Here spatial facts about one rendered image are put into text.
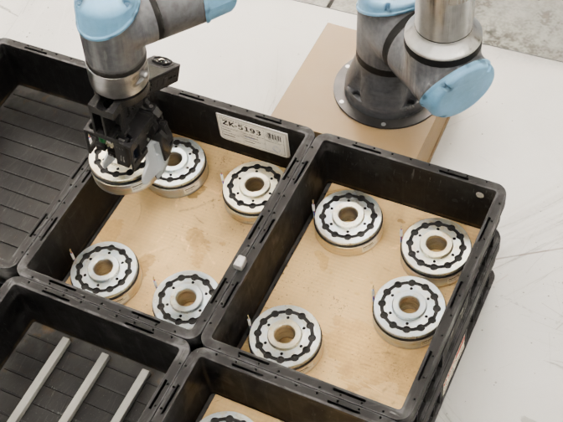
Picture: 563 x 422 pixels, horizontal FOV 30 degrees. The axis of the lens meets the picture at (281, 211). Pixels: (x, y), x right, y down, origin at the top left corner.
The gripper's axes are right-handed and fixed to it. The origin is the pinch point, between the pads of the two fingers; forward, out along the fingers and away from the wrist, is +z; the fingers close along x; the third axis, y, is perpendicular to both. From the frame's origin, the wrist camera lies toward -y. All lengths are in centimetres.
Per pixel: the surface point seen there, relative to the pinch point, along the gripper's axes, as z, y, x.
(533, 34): 98, -145, 32
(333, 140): 4.7, -18.7, 21.5
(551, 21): 97, -152, 35
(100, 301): 6.6, 19.6, 3.2
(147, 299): 16.5, 12.1, 5.3
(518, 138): 25, -48, 45
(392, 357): 12.4, 7.3, 42.2
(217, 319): 4.8, 15.9, 19.6
